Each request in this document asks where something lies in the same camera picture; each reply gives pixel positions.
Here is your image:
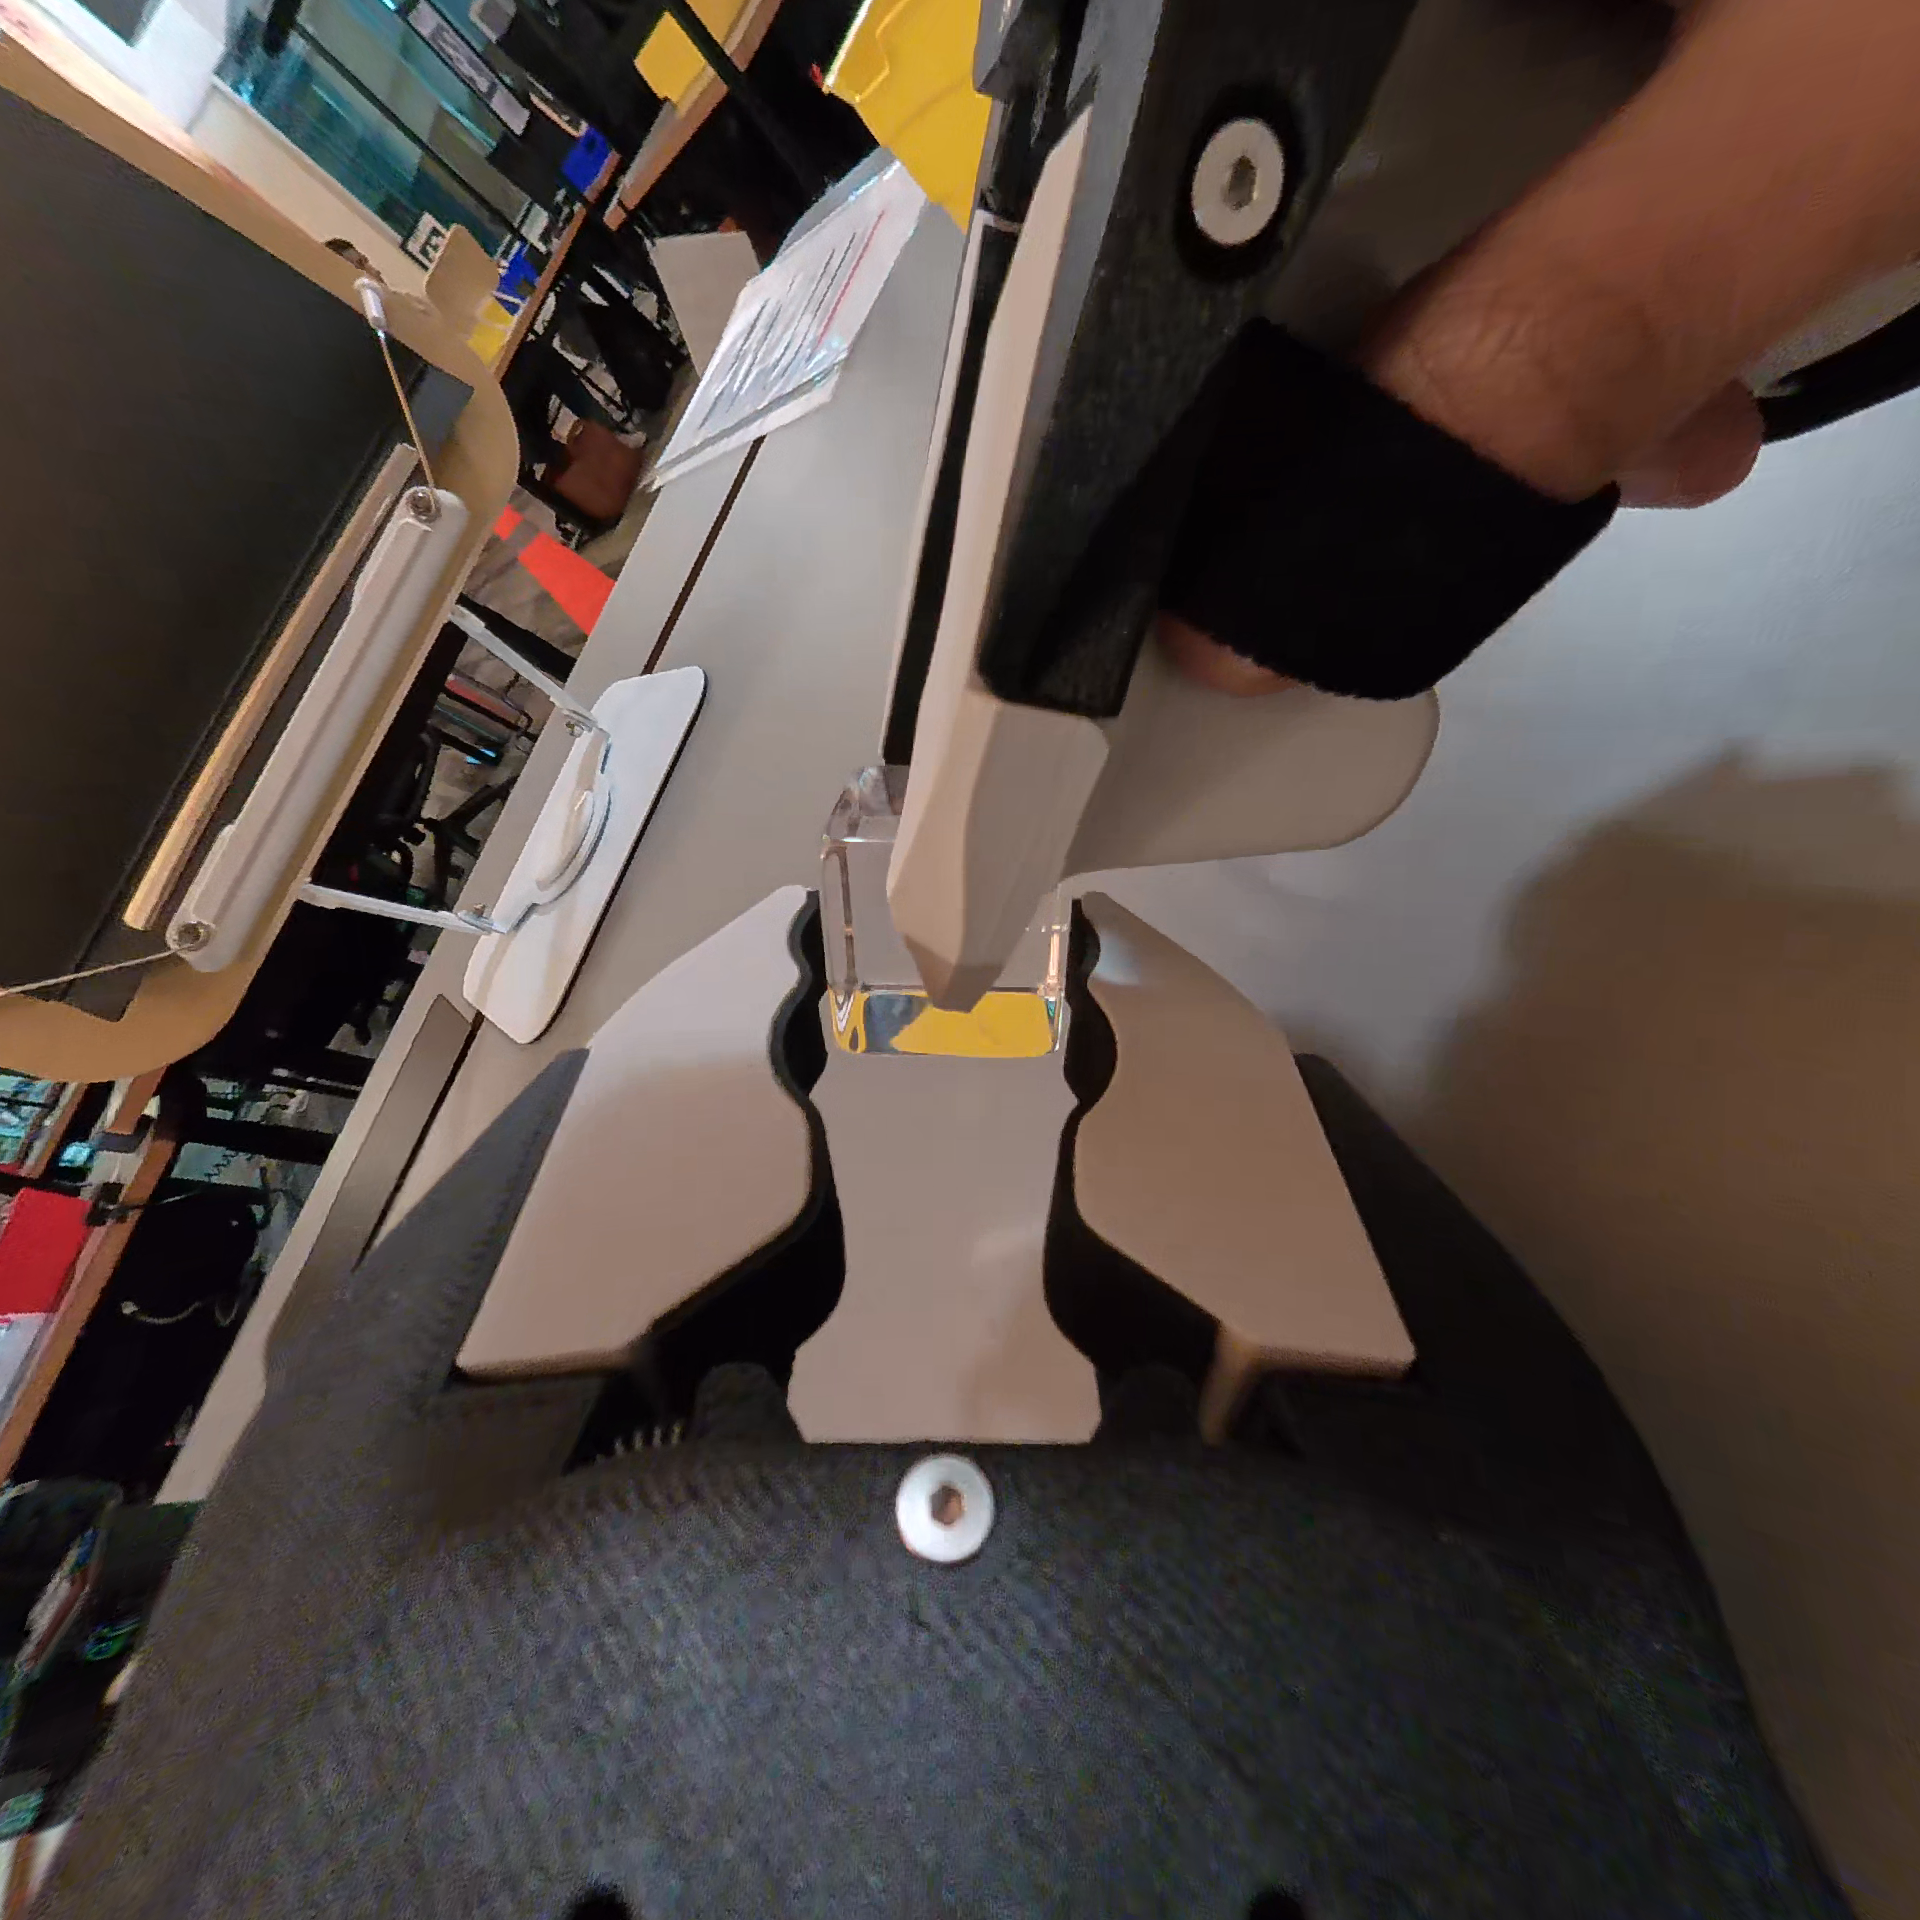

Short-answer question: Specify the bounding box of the yellow storage bin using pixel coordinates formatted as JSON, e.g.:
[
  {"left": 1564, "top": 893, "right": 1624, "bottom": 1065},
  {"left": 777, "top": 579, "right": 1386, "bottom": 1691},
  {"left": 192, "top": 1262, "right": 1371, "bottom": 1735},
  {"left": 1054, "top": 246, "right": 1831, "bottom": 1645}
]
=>
[{"left": 635, "top": 0, "right": 751, "bottom": 98}]

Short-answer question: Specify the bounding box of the orange plastic object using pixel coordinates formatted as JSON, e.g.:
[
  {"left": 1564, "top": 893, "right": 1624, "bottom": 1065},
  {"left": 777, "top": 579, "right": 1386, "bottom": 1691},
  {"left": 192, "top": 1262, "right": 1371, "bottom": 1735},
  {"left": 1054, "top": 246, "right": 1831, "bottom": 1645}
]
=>
[{"left": 488, "top": 504, "right": 621, "bottom": 634}]

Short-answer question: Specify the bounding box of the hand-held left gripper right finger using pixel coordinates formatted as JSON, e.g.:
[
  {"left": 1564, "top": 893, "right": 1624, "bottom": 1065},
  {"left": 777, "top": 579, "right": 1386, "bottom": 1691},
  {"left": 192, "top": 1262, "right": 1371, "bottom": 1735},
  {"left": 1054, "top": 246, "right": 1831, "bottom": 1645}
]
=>
[{"left": 1049, "top": 892, "right": 1421, "bottom": 1445}]

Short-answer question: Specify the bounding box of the tan backed monitor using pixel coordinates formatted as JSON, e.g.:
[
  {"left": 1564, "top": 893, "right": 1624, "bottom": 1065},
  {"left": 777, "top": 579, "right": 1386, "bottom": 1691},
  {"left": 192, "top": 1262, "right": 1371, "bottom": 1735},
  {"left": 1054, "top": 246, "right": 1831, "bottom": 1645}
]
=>
[{"left": 0, "top": 30, "right": 521, "bottom": 1080}]

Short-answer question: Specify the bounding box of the yellow plastic bin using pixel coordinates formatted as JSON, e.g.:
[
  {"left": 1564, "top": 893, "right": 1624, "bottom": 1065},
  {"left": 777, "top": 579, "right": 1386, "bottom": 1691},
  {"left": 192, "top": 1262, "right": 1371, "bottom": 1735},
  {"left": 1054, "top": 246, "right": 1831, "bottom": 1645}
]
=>
[{"left": 828, "top": 0, "right": 995, "bottom": 237}]

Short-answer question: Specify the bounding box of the clear acrylic cube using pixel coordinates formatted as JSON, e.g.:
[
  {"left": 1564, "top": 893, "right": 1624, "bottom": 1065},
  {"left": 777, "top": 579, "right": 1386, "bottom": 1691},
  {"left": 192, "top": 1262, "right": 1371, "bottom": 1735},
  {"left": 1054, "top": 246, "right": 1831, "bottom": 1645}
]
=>
[{"left": 824, "top": 763, "right": 1076, "bottom": 1058}]

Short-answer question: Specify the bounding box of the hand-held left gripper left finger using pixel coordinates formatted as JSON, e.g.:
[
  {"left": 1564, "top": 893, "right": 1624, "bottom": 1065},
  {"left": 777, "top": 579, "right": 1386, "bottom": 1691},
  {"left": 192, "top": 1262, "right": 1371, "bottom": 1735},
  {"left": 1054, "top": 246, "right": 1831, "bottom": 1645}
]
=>
[{"left": 454, "top": 883, "right": 845, "bottom": 1379}]

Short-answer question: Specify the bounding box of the white monitor stand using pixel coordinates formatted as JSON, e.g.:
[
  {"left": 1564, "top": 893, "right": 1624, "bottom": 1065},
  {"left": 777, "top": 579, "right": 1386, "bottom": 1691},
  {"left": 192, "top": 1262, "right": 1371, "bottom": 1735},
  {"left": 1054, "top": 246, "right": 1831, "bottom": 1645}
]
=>
[{"left": 296, "top": 602, "right": 708, "bottom": 1047}]

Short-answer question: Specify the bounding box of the laminated paper sheet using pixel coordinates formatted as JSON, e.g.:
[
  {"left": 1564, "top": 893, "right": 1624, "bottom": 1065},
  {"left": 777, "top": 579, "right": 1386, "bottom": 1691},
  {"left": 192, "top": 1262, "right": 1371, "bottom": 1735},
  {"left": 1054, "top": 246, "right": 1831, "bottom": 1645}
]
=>
[{"left": 650, "top": 191, "right": 932, "bottom": 491}]

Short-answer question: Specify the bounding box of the person's right hand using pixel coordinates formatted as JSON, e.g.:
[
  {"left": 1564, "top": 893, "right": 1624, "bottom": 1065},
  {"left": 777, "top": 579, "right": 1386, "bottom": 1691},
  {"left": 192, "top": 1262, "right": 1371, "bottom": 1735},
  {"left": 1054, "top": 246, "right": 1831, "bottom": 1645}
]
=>
[{"left": 1156, "top": 0, "right": 1920, "bottom": 697}]

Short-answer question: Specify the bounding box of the red box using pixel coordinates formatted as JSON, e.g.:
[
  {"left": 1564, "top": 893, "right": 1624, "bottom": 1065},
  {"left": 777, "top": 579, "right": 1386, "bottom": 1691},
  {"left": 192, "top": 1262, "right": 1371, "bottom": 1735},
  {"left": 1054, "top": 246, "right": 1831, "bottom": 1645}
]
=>
[{"left": 0, "top": 1186, "right": 94, "bottom": 1321}]

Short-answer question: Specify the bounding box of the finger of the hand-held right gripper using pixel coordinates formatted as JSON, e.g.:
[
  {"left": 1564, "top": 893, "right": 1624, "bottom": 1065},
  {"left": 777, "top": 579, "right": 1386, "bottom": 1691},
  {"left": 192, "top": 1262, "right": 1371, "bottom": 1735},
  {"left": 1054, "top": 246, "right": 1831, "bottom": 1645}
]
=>
[{"left": 884, "top": 111, "right": 1445, "bottom": 1009}]

